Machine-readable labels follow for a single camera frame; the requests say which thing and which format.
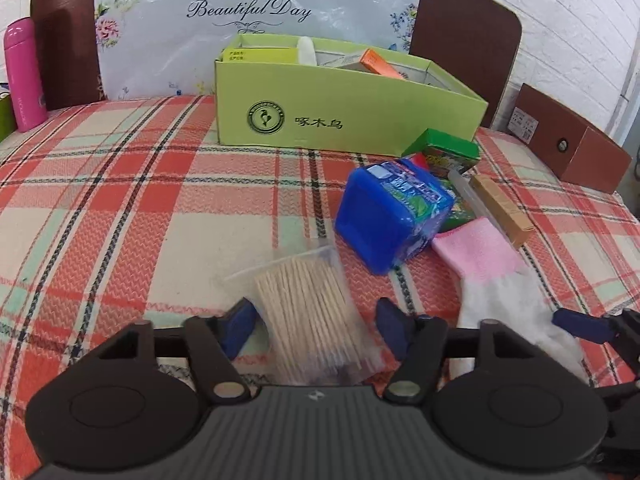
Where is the pink white glove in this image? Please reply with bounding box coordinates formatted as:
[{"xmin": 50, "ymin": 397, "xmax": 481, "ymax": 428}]
[{"xmin": 432, "ymin": 218, "xmax": 588, "ymax": 382}]

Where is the bag of toothpicks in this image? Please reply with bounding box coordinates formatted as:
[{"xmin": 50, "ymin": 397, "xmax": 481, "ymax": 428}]
[{"xmin": 224, "ymin": 242, "xmax": 384, "ymax": 386}]

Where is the blue tissue pack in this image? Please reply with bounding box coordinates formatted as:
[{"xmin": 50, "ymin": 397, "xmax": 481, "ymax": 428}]
[{"xmin": 335, "ymin": 158, "xmax": 454, "ymax": 275}]

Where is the white orange medicine box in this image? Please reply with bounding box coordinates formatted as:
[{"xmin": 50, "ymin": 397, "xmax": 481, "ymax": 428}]
[{"xmin": 335, "ymin": 49, "xmax": 404, "ymax": 80}]

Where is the yellow green box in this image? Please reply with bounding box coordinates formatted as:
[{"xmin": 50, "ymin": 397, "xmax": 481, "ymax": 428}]
[{"xmin": 221, "ymin": 47, "xmax": 298, "ymax": 64}]

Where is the clear plastic tube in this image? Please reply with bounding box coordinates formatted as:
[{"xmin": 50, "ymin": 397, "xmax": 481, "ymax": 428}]
[{"xmin": 448, "ymin": 169, "xmax": 508, "ymax": 240}]

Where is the plaid bed sheet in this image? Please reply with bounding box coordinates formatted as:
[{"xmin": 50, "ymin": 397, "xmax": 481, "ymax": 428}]
[{"xmin": 1, "ymin": 96, "xmax": 639, "ymax": 479}]

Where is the brown cardboard box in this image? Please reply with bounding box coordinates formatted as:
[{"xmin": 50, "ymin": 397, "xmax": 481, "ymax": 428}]
[{"xmin": 506, "ymin": 84, "xmax": 631, "ymax": 194}]

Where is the light green cardboard box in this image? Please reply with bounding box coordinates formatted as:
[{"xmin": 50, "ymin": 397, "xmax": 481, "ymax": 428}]
[{"xmin": 214, "ymin": 38, "xmax": 488, "ymax": 157}]

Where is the dark green open box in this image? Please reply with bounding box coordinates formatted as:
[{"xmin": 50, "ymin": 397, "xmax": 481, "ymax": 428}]
[{"xmin": 0, "ymin": 92, "xmax": 17, "ymax": 140}]

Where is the brown wooden headboard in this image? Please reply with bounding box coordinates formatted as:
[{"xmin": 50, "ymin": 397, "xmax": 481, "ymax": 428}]
[{"xmin": 30, "ymin": 0, "xmax": 522, "ymax": 128}]

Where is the floral plastic bedding bag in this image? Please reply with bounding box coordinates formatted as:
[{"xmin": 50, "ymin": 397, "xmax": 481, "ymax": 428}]
[{"xmin": 94, "ymin": 0, "xmax": 419, "ymax": 100}]

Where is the pink thermos bottle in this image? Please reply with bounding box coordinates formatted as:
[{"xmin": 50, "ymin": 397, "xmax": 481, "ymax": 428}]
[{"xmin": 3, "ymin": 18, "xmax": 48, "ymax": 132}]

